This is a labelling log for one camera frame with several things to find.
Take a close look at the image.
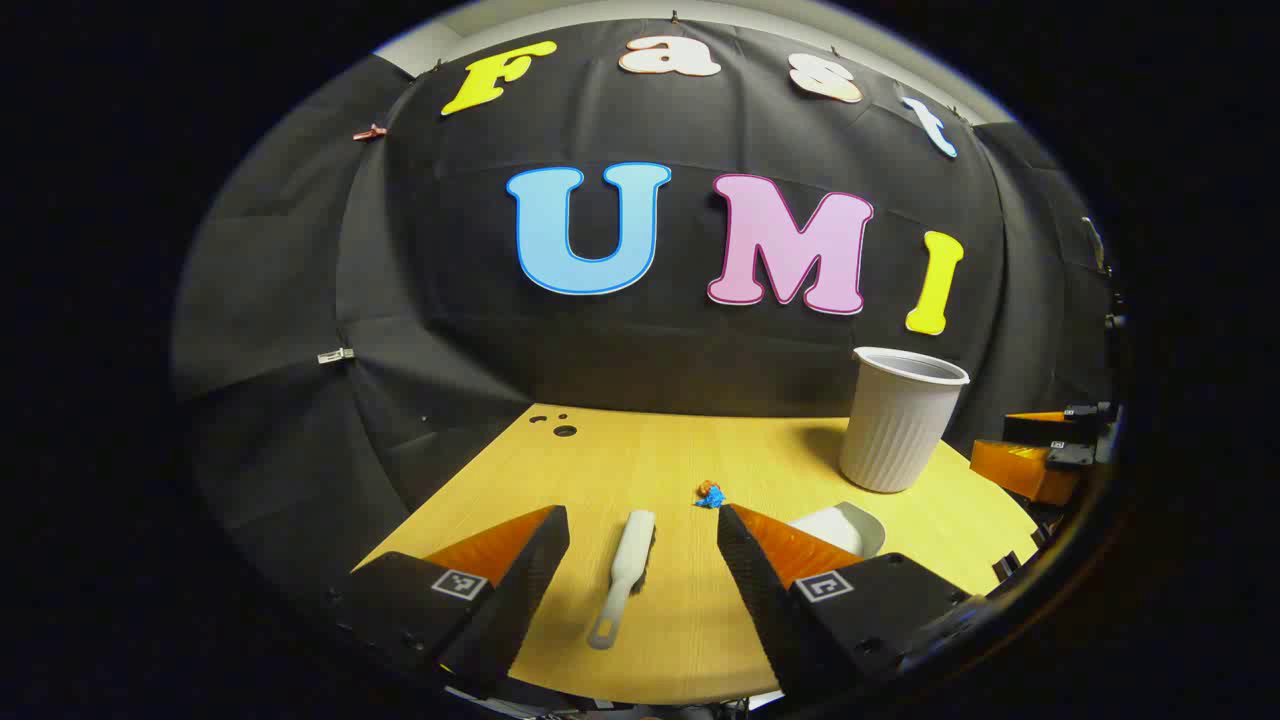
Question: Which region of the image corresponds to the grey dustpan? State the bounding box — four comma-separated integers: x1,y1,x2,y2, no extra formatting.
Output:
785,502,887,559

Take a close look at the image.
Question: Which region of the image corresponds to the wooden desktop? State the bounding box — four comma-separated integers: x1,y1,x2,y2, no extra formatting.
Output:
355,403,1041,706

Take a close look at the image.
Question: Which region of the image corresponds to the small grey broom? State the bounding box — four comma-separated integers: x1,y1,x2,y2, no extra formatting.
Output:
587,510,658,651

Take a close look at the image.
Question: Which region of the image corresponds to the black backdrop cloth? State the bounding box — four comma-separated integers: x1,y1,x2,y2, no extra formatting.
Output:
170,18,1126,611

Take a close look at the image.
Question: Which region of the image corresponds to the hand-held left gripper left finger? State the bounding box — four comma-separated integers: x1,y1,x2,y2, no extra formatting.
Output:
325,505,571,693

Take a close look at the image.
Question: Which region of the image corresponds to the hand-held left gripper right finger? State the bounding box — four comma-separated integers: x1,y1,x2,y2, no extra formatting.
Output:
717,503,991,701

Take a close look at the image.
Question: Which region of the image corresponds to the grey ribbed garbage bin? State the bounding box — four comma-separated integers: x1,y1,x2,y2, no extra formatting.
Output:
839,346,971,494

